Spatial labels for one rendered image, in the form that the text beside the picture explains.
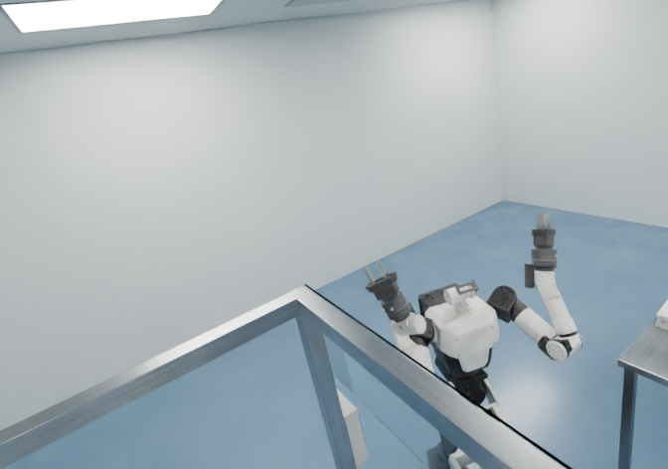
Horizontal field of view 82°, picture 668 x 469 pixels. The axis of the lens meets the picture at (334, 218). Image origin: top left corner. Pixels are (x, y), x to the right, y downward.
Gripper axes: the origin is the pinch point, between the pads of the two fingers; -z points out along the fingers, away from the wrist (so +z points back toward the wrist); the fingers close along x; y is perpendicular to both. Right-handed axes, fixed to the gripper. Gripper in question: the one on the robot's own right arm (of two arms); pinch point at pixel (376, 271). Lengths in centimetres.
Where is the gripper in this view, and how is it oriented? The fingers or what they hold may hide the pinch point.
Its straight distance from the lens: 140.7
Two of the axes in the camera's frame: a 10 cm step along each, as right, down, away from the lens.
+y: -3.2, 2.5, -9.2
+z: 5.0, 8.6, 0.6
